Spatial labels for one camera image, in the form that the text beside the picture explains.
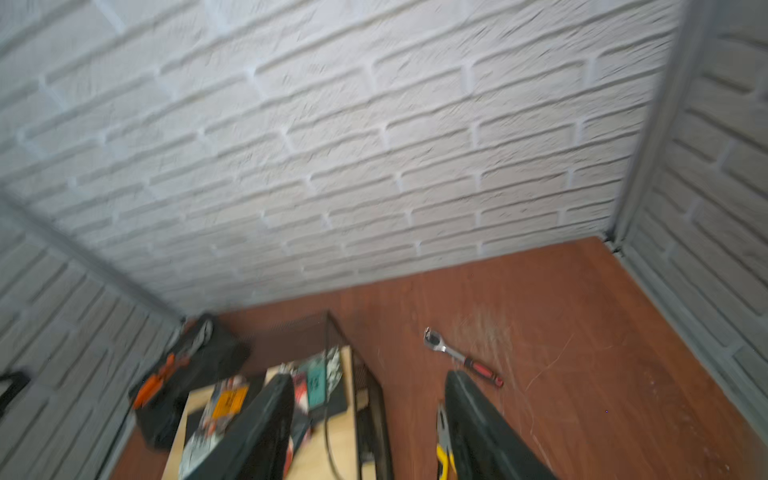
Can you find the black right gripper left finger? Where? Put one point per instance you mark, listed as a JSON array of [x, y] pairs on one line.
[[255, 447]]

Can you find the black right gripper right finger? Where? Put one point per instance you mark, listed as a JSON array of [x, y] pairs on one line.
[[478, 441]]

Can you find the orange label tea bag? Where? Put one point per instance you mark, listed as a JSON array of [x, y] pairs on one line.
[[224, 405]]

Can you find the red tea bag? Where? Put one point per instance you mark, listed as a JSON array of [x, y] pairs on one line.
[[301, 424]]

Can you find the green tea bag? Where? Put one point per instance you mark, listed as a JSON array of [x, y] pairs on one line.
[[325, 376]]

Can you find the black orange tool bag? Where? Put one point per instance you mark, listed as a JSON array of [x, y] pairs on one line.
[[204, 353]]

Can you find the yellow handled pliers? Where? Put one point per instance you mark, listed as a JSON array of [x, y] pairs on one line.
[[443, 450]]

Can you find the wooden two-tier wire shelf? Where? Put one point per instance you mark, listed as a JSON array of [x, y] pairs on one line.
[[350, 445]]

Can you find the red handled ratchet wrench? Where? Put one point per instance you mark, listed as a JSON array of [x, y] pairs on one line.
[[435, 342]]

